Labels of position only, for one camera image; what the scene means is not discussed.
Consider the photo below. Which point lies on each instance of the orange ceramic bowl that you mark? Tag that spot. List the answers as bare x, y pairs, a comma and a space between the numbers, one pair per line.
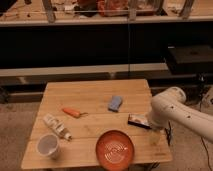
114, 150

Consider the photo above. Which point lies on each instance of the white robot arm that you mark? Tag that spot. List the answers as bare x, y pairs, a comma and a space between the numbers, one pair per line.
170, 105

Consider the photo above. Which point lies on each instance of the blue sponge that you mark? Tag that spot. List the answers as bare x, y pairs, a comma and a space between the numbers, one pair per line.
115, 103

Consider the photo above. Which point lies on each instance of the orange toy carrot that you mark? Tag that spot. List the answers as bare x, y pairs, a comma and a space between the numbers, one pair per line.
72, 112

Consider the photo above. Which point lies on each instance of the small dark printed box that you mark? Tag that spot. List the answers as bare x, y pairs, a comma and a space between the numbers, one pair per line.
138, 120

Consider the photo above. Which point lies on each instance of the white tube with label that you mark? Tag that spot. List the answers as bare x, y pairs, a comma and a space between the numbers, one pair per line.
57, 127

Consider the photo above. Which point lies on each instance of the red object on bench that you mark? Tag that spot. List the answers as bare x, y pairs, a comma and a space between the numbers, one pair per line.
112, 7

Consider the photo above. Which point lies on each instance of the white paper cup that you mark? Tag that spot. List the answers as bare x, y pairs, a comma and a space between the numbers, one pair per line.
48, 146

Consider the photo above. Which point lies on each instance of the black box on shelf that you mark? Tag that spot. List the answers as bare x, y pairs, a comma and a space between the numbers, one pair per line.
190, 59

